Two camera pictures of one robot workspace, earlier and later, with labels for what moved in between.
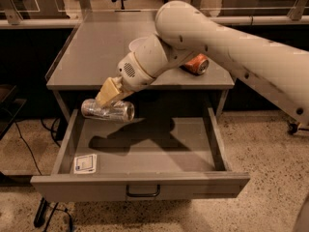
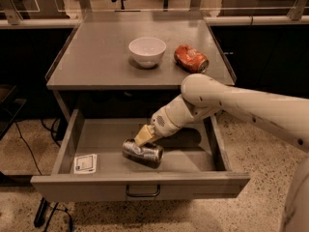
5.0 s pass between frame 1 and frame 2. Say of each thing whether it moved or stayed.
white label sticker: stayed
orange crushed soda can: stayed
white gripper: moved
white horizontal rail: stayed
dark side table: stayed
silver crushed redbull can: moved
